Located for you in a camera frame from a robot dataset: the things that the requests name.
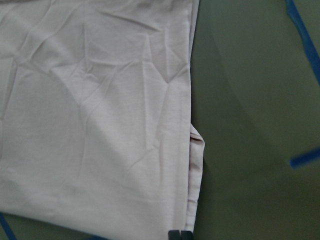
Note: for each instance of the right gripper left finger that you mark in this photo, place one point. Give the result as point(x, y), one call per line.
point(174, 235)

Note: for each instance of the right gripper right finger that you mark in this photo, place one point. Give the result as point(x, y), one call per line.
point(186, 235)

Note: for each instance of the pink snoopy t-shirt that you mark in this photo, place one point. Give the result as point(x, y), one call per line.
point(95, 115)

